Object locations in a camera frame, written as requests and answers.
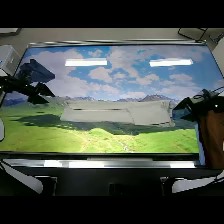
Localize silver frame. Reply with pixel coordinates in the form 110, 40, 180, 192
0, 157, 224, 196

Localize brown garment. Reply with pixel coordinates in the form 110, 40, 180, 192
198, 109, 224, 169

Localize pale grey trousers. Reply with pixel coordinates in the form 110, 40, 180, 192
59, 99, 176, 128

